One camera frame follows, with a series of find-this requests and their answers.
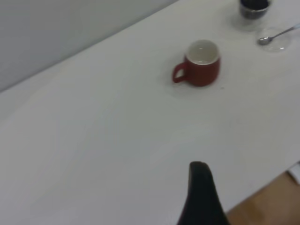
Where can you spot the red ceramic mug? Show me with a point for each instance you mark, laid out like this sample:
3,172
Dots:
201,75

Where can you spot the clear glass bowl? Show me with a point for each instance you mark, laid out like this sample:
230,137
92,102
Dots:
252,14

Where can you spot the clear glass lid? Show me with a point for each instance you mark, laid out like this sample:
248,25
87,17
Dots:
279,47

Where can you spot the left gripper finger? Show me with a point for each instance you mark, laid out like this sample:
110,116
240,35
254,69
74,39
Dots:
201,199

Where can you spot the coffee beans heap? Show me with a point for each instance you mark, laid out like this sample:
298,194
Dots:
255,3

